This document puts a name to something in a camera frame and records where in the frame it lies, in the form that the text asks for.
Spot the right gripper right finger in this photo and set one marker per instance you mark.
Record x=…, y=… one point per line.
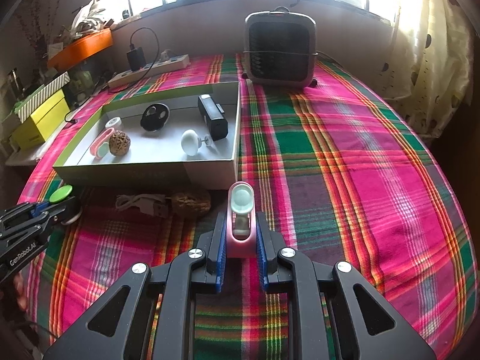
x=333, y=309

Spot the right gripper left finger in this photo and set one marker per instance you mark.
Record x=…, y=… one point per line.
x=149, y=311

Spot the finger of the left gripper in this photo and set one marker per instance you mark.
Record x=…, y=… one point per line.
x=64, y=211
x=39, y=207

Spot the green cap knob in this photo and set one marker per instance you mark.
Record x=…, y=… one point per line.
x=62, y=193

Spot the pink clip with mint button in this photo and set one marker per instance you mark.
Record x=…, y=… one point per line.
x=241, y=221

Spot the brown walnut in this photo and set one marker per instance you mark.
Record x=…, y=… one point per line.
x=119, y=143
x=191, y=203

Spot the white round tape roll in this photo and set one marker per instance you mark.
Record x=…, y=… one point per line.
x=115, y=123

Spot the white knob with screw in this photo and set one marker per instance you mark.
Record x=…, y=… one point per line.
x=191, y=142

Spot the black round disc gadget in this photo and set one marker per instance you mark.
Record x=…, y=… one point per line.
x=155, y=117

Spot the black rectangular device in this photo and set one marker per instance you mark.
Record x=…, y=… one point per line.
x=213, y=117

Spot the yellow box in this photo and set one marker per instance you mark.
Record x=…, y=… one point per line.
x=39, y=126

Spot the striped green white box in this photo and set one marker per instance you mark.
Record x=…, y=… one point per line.
x=31, y=103

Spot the shallow cardboard box tray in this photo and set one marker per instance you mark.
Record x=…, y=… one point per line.
x=156, y=159

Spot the plaid pink green blanket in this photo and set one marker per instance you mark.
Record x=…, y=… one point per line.
x=337, y=172

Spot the orange tray shelf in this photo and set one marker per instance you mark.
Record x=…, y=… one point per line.
x=80, y=50

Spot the white power strip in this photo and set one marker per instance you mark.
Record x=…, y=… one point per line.
x=151, y=69

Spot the grey portable fan heater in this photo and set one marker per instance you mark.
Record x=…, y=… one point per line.
x=280, y=48

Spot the cream dotted curtain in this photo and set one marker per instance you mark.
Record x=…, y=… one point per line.
x=429, y=66

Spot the black charger with cable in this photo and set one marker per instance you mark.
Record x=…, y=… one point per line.
x=136, y=61

